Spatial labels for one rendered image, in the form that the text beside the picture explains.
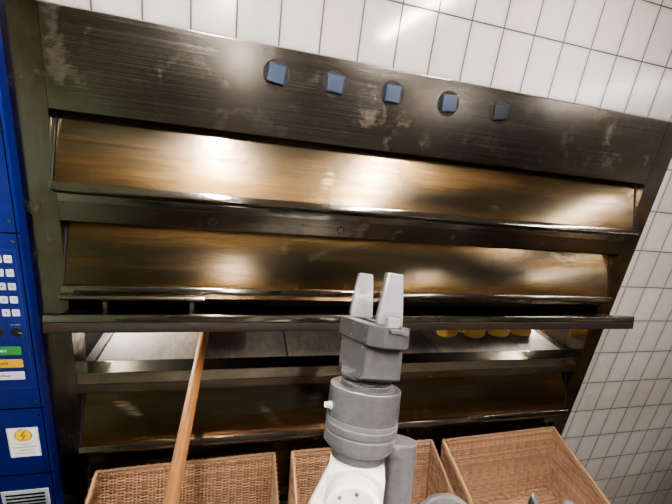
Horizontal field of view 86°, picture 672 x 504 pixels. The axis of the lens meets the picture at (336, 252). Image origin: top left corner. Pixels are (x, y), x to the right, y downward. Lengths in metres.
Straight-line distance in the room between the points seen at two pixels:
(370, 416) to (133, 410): 1.02
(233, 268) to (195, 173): 0.28
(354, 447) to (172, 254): 0.78
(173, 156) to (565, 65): 1.14
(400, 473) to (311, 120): 0.82
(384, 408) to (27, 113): 0.98
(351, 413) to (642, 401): 1.97
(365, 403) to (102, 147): 0.87
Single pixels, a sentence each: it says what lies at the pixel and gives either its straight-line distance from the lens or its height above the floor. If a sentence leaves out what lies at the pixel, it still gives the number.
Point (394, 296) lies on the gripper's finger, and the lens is 0.43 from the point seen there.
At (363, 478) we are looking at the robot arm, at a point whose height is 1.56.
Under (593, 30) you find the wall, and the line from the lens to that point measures 1.44.
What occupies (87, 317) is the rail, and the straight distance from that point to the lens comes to 1.04.
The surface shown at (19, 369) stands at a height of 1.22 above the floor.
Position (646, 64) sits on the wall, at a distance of 1.59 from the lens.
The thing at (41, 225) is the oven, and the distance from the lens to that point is 1.15.
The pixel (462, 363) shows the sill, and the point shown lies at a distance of 1.50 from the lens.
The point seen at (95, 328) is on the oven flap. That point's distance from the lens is 1.05.
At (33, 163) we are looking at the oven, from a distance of 1.12.
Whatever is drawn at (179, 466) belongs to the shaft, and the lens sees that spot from 0.96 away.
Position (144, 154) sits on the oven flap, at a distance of 1.04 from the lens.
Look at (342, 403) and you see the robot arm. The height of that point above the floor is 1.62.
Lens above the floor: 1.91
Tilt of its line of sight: 18 degrees down
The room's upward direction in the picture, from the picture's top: 8 degrees clockwise
